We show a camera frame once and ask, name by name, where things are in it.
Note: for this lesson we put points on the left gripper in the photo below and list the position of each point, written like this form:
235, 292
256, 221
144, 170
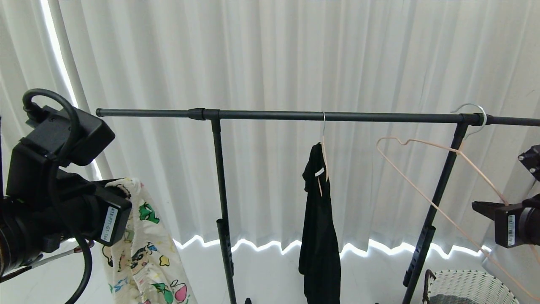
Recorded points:
76, 211

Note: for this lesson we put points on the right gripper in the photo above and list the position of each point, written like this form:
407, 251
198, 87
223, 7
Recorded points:
527, 223

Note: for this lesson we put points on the pink clothes hanger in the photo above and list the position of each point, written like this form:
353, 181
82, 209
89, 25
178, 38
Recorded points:
324, 126
485, 178

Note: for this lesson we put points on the cream printed garment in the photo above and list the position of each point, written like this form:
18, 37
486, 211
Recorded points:
143, 253

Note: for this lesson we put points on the black t-shirt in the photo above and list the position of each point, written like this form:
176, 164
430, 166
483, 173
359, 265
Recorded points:
320, 245

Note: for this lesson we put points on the white laundry basket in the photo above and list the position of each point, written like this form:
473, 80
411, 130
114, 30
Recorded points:
468, 283

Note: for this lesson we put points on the black clothes rack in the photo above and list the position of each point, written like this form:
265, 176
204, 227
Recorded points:
337, 116

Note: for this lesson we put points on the white curtain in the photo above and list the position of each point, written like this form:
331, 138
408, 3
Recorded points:
295, 55

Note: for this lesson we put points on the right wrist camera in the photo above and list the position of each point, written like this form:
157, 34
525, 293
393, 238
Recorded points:
532, 160

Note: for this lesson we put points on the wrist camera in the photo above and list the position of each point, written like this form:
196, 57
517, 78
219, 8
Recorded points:
532, 160
71, 135

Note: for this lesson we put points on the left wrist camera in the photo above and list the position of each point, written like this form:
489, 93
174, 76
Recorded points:
71, 135

